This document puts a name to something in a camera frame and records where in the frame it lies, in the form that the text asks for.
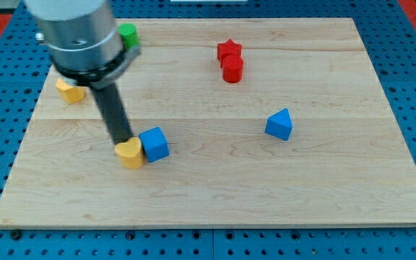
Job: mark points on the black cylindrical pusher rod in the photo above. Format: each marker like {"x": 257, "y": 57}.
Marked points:
{"x": 109, "y": 103}

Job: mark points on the yellow heart block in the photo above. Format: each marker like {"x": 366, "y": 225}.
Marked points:
{"x": 130, "y": 153}

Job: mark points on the blue cube block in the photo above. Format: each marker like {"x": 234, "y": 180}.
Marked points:
{"x": 155, "y": 144}

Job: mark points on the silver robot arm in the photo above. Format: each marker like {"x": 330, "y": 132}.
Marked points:
{"x": 86, "y": 49}

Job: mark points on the yellow pentagon block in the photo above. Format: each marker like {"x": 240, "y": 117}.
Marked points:
{"x": 69, "y": 94}

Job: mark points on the green cylinder block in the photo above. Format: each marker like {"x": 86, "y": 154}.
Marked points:
{"x": 129, "y": 35}

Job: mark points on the red cylinder block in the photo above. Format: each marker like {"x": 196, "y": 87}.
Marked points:
{"x": 232, "y": 68}

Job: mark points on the red star block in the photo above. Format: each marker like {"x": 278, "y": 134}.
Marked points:
{"x": 228, "y": 48}

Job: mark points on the wooden board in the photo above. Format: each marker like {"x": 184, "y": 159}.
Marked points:
{"x": 345, "y": 165}

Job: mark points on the blue triangular prism block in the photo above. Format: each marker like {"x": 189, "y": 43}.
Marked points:
{"x": 280, "y": 125}

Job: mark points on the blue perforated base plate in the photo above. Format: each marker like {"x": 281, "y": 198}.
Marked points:
{"x": 386, "y": 32}

